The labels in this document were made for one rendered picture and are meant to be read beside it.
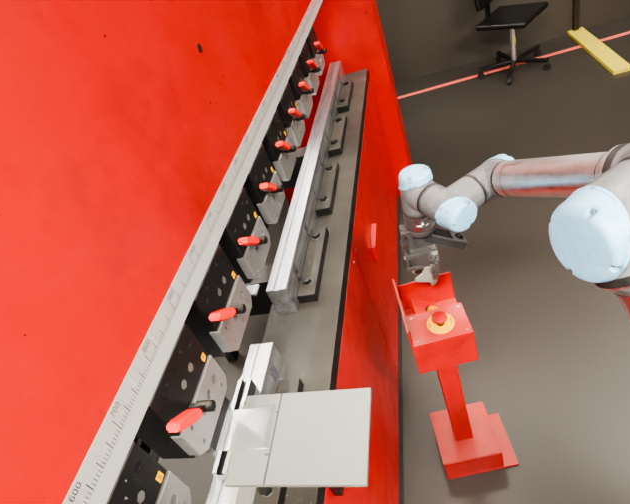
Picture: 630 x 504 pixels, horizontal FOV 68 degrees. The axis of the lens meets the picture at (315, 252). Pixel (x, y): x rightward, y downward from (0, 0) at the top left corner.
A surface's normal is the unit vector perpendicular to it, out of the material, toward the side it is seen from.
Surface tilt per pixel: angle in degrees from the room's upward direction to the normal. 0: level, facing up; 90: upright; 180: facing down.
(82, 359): 90
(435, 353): 90
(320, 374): 0
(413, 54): 90
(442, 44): 90
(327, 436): 0
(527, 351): 0
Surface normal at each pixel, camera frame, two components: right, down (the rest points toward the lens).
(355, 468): -0.32, -0.73
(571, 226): -0.87, 0.44
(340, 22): -0.13, 0.66
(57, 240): 0.94, -0.15
